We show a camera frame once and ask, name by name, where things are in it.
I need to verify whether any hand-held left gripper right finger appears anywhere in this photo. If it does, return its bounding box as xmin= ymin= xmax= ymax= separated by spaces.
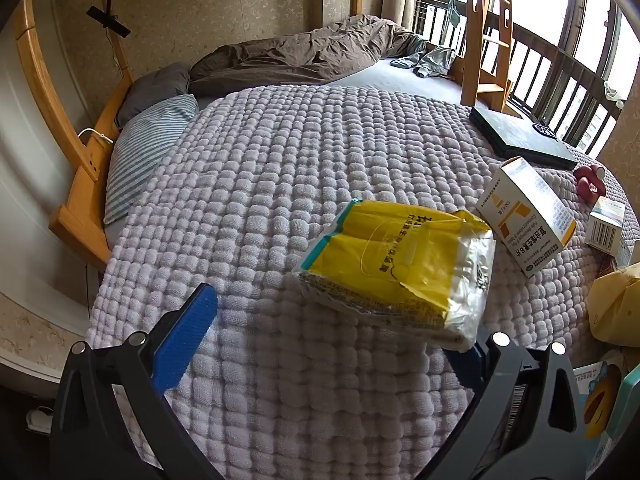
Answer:
xmin=400 ymin=330 xmax=587 ymax=480

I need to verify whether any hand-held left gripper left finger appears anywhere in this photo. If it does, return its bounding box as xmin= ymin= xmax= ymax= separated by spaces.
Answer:
xmin=49 ymin=282 xmax=236 ymax=480

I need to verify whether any yellow tissue packet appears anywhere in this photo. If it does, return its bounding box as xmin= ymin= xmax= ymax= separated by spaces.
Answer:
xmin=291 ymin=198 xmax=497 ymax=352

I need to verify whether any yellow paper bag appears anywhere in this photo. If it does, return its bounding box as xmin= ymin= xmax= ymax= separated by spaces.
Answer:
xmin=586 ymin=262 xmax=640 ymax=348

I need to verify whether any printed cardboard box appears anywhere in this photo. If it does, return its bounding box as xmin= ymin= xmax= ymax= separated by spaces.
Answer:
xmin=572 ymin=355 xmax=626 ymax=480

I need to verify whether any teal box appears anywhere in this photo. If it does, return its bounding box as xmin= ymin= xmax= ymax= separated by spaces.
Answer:
xmin=606 ymin=364 xmax=640 ymax=441

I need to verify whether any lilac quilted blanket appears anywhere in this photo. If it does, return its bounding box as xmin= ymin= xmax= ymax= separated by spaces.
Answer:
xmin=82 ymin=85 xmax=640 ymax=480

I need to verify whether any white slipper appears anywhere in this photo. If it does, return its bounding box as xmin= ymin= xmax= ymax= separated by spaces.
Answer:
xmin=25 ymin=406 xmax=55 ymax=433

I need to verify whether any white and orange medicine box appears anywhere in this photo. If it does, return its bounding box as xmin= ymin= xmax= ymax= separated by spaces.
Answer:
xmin=475 ymin=156 xmax=577 ymax=279

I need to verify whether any striped pillow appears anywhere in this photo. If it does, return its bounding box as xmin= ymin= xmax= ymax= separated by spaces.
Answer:
xmin=102 ymin=92 xmax=201 ymax=226

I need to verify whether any white box with barcode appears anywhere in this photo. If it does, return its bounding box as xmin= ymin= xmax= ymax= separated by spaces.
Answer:
xmin=586 ymin=196 xmax=627 ymax=256

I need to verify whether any pink hand grip trainer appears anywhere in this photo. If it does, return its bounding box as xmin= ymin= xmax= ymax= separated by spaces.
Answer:
xmin=573 ymin=164 xmax=607 ymax=201

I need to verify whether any black flat box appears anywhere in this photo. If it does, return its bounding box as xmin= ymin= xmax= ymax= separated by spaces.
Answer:
xmin=469 ymin=105 xmax=579 ymax=171

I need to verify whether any grey pillow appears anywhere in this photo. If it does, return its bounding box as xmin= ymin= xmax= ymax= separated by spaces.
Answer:
xmin=116 ymin=62 xmax=193 ymax=128

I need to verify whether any grey mattress sheet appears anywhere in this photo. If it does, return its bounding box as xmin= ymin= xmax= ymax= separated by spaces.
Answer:
xmin=325 ymin=55 xmax=481 ymax=108

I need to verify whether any brown duvet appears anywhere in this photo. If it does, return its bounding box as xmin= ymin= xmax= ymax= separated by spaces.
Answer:
xmin=189 ymin=14 xmax=428 ymax=98

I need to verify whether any wooden bunk ladder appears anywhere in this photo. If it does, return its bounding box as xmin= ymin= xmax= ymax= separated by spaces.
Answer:
xmin=460 ymin=0 xmax=516 ymax=113

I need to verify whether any white cloth on railing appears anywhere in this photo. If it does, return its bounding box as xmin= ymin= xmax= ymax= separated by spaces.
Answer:
xmin=602 ymin=81 xmax=626 ymax=108

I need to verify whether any grey-green garment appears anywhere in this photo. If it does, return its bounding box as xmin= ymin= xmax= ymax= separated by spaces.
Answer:
xmin=391 ymin=45 xmax=458 ymax=78

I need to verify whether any dark window railing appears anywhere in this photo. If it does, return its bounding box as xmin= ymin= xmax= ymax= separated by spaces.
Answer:
xmin=415 ymin=0 xmax=626 ymax=158

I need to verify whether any black phone holder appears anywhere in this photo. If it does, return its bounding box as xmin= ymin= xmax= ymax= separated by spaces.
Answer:
xmin=86 ymin=0 xmax=132 ymax=38

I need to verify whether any wooden bunk bed frame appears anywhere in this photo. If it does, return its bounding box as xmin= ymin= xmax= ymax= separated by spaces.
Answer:
xmin=10 ymin=0 xmax=471 ymax=266

